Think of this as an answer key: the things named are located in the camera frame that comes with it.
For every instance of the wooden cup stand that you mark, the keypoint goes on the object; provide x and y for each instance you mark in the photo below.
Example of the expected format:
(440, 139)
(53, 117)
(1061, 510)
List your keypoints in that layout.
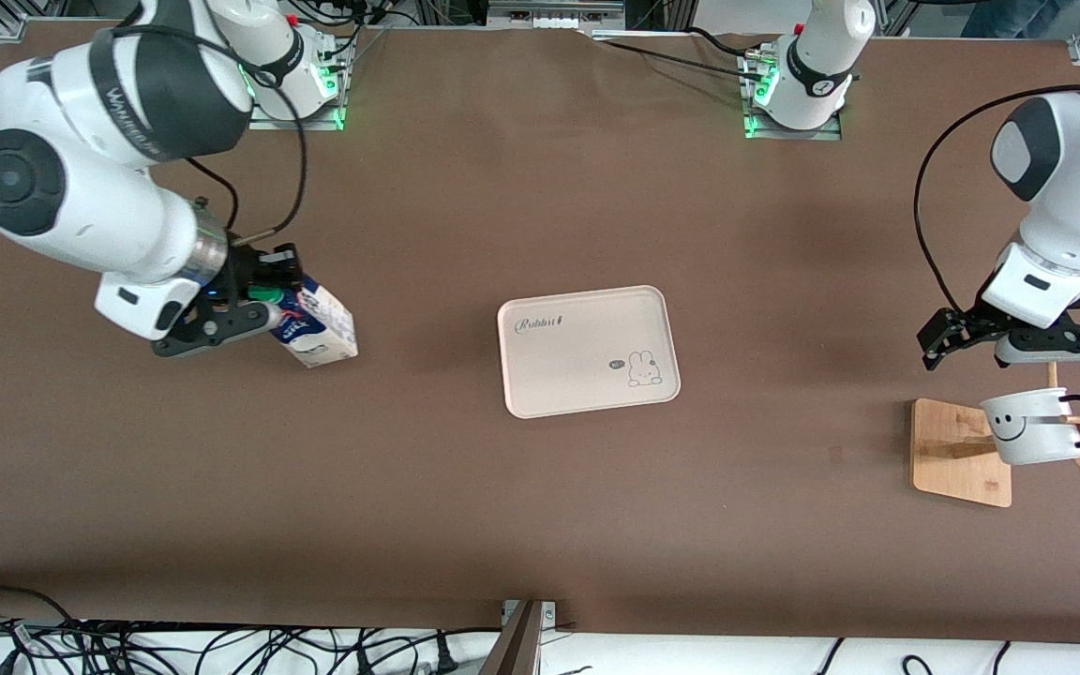
(957, 459)

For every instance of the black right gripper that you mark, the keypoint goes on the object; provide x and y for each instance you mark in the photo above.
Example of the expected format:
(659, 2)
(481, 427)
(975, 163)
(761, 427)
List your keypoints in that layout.
(246, 273)

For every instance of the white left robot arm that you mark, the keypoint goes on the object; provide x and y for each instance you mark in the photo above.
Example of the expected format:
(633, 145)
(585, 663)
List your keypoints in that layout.
(1074, 178)

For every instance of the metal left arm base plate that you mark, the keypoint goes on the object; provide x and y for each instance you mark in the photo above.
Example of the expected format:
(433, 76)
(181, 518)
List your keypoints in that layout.
(835, 131)

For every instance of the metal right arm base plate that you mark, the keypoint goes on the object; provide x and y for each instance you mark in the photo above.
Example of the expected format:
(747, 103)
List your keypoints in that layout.
(334, 108)

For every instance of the blue white milk carton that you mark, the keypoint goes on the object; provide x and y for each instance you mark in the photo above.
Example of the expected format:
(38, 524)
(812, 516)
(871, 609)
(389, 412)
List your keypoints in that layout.
(320, 328)

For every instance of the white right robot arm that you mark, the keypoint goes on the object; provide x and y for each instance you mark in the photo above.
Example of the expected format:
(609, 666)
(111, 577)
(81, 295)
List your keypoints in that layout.
(90, 178)

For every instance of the white smiley face cup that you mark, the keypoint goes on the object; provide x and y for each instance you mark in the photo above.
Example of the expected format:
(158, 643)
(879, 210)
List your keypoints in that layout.
(1032, 431)

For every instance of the person in blue trousers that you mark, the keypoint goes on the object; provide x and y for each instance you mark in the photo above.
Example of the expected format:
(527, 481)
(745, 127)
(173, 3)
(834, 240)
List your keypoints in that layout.
(1009, 17)

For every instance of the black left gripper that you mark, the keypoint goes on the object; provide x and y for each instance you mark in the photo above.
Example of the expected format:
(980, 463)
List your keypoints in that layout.
(974, 321)

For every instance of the grey power strip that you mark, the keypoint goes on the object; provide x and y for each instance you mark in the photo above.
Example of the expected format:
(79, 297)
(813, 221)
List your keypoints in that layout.
(554, 11)

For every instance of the cream rabbit print tray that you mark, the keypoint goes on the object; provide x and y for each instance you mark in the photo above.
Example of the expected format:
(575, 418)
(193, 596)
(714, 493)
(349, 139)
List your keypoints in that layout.
(587, 352)

